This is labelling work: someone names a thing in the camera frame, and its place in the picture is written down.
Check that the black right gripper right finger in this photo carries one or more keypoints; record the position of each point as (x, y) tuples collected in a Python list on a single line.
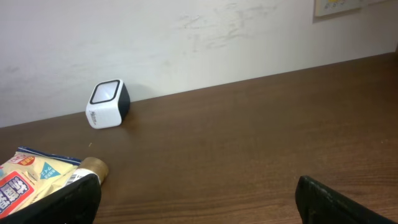
[(317, 203)]

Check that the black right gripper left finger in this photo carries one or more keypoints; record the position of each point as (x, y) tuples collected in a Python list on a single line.
[(77, 202)]

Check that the white tube with gold cap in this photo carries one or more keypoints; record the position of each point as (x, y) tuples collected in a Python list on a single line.
[(90, 165)]

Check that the yellow snack bag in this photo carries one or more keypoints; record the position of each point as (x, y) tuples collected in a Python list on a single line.
[(31, 175)]

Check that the white barcode scanner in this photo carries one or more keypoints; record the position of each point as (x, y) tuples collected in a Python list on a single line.
[(108, 105)]

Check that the paper poster on wall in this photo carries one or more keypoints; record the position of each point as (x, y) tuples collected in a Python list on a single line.
[(329, 7)]

